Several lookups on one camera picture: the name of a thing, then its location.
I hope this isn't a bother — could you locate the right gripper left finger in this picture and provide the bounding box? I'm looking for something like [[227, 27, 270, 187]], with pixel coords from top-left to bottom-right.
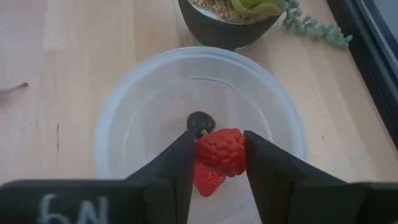
[[0, 129, 197, 224]]

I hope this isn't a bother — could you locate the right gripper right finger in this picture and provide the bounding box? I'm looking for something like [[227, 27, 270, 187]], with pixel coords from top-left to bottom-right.
[[243, 129, 398, 224]]

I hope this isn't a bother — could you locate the red strawberry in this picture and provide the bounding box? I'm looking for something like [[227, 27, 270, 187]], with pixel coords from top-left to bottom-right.
[[193, 161, 227, 198]]

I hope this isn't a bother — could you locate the red raspberry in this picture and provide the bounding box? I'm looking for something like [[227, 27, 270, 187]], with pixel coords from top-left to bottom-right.
[[195, 128, 248, 178]]

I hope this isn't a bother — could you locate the dark berry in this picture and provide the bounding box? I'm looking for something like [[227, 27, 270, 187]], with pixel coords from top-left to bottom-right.
[[186, 111, 216, 139]]

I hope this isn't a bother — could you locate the clear round plastic container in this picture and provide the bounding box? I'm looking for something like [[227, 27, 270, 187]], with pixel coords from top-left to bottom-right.
[[93, 45, 309, 224]]

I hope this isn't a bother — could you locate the succulent plant in black pot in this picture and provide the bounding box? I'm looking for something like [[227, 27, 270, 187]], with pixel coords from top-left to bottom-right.
[[177, 0, 354, 52]]

